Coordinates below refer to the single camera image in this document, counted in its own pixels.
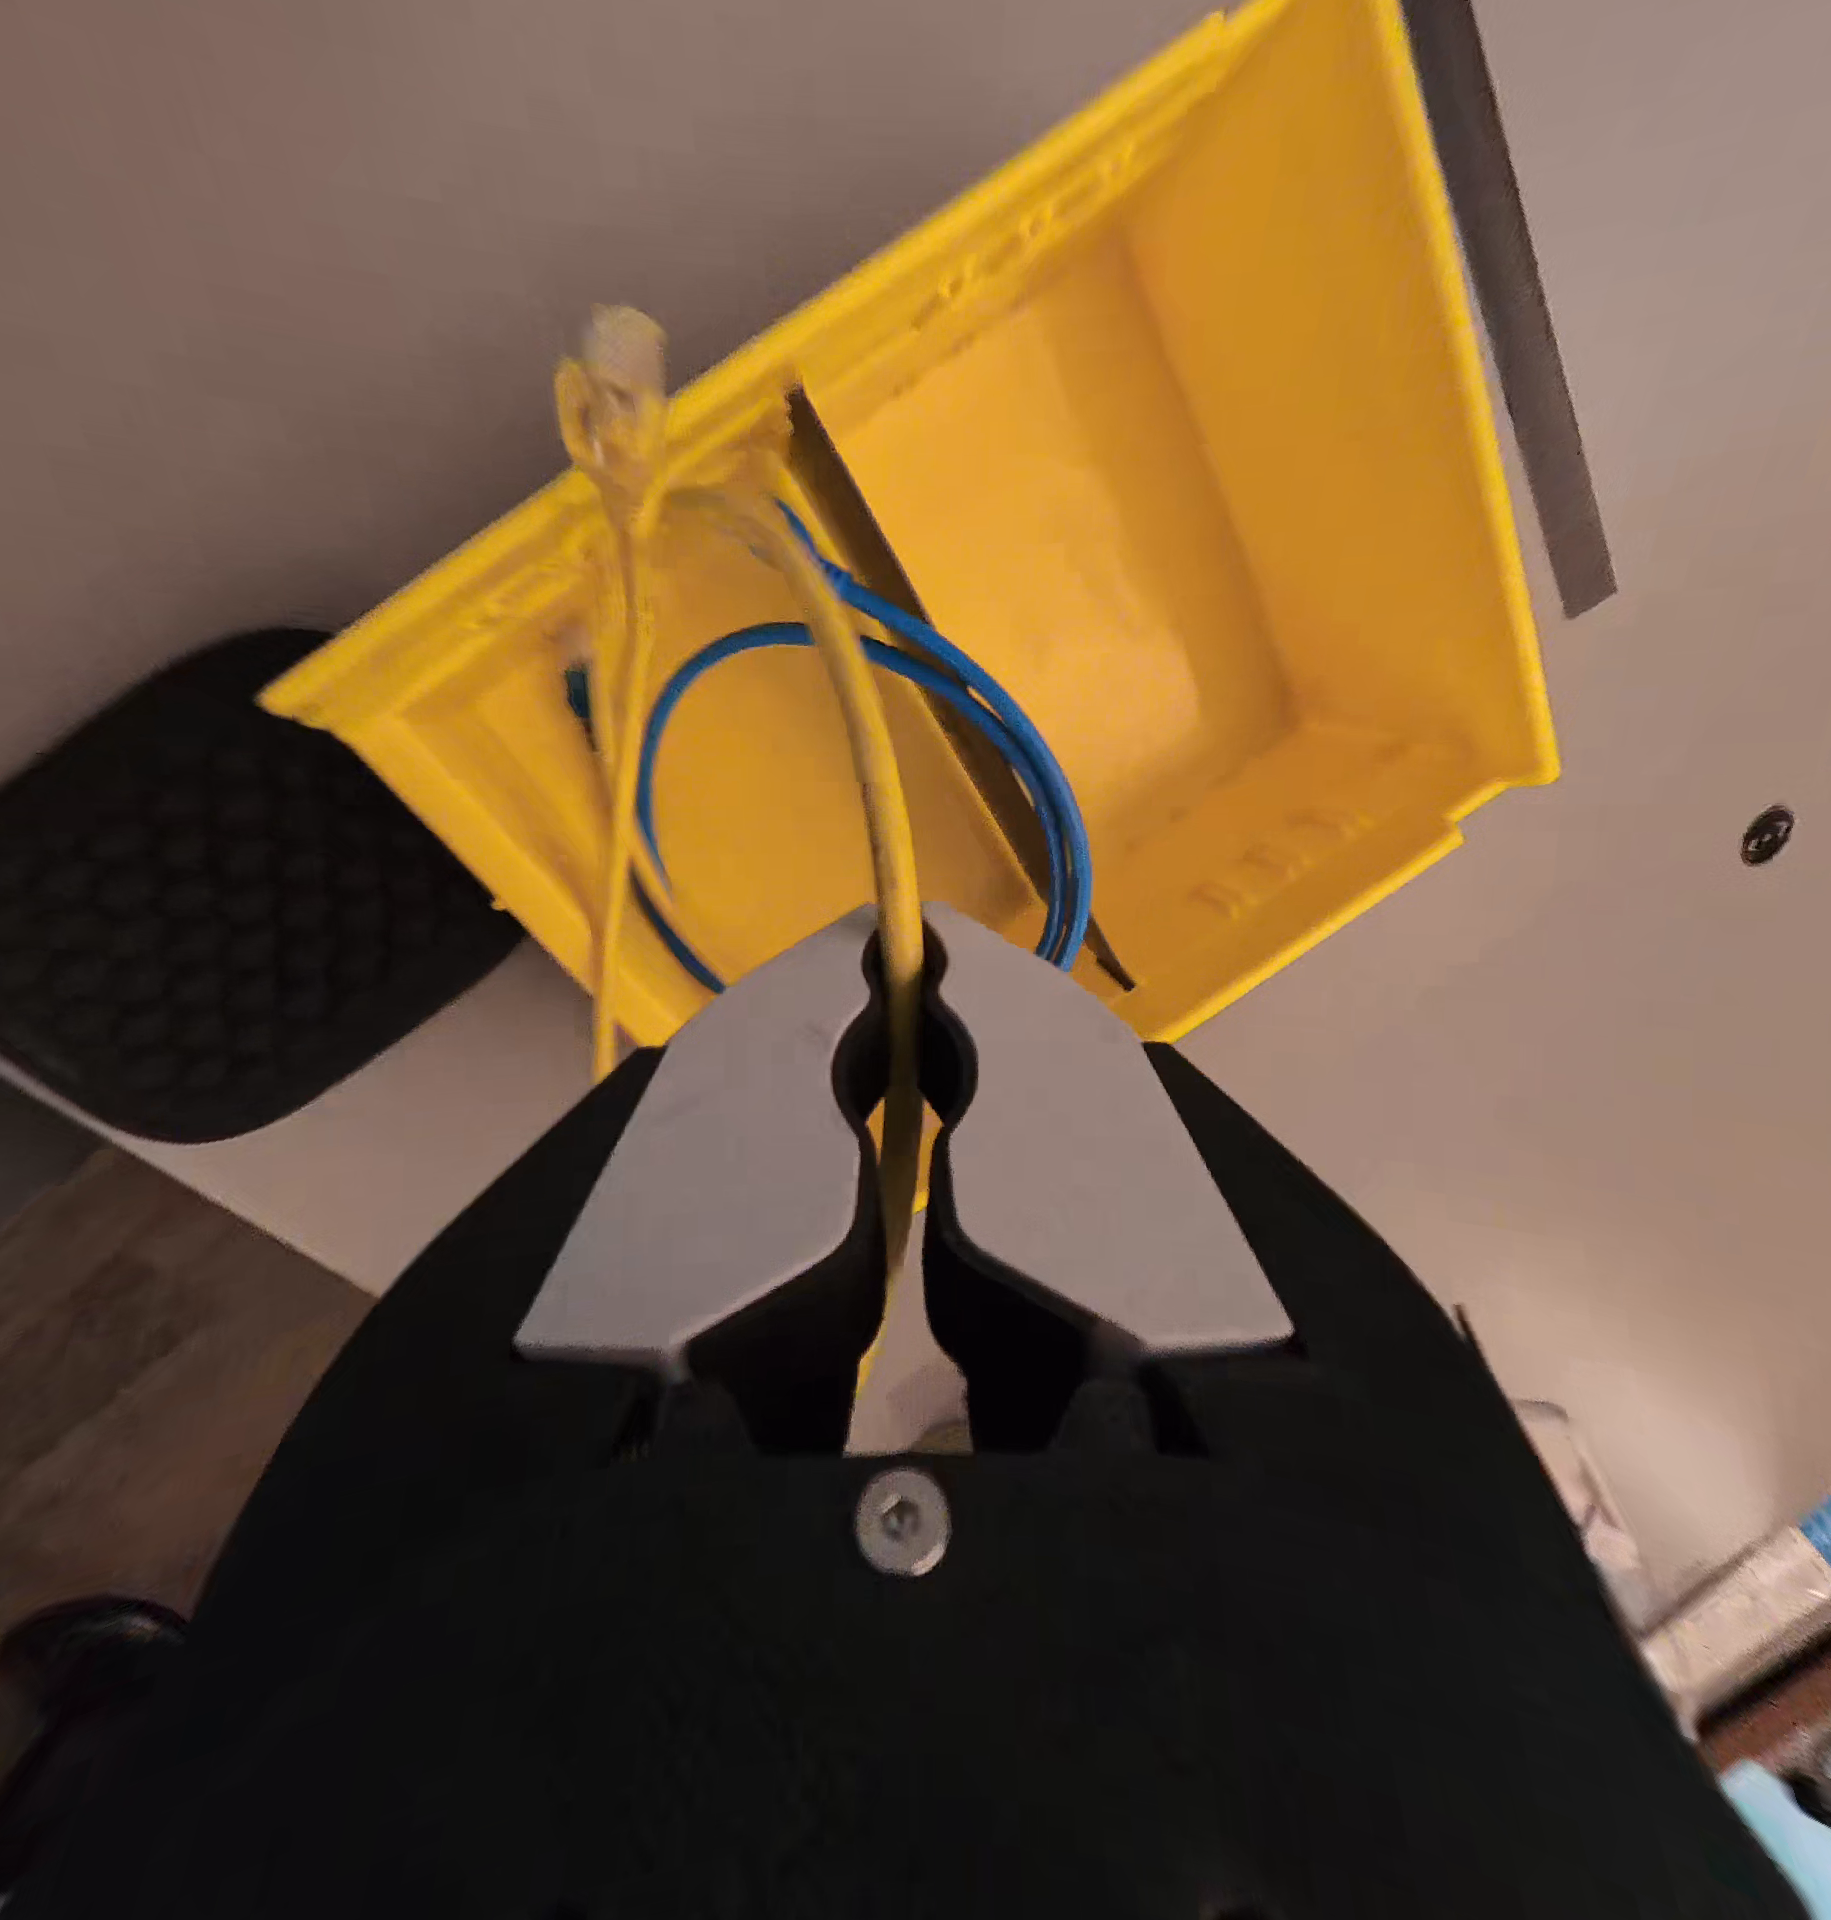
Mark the black rounded object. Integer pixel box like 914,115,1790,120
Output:
0,626,530,1146

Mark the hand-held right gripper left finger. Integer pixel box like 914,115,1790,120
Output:
514,905,894,1380

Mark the yellow ethernet cable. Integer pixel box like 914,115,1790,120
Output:
552,304,932,1352

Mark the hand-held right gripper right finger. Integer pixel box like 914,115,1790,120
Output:
922,900,1298,1365

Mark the black bin divider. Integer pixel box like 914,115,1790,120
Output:
784,387,1142,996

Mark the blue ethernet cable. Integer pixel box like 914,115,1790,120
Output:
562,502,1094,996

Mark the yellow plastic bin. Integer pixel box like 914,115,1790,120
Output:
256,0,1566,1218

